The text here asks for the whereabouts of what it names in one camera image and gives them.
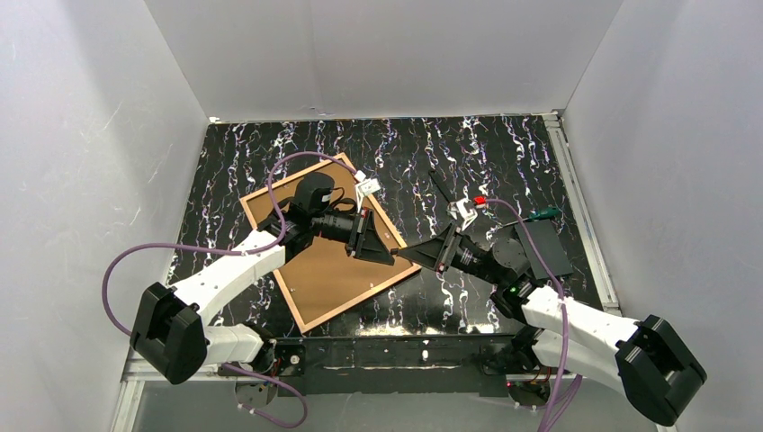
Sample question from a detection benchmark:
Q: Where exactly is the adjustable wrench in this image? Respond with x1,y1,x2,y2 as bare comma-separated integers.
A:
428,169,469,220

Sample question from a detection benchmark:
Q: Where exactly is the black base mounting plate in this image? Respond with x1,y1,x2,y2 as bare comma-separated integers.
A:
247,334,554,404

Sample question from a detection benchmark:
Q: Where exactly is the black rectangular pad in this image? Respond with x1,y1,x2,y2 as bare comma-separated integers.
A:
515,220,573,281

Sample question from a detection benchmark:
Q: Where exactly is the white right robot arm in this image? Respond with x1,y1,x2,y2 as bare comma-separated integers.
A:
395,214,708,427

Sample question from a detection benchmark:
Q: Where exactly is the green handled screwdriver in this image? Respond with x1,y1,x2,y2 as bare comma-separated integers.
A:
506,206,562,227

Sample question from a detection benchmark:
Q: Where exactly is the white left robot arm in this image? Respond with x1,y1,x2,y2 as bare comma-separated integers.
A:
130,172,395,384

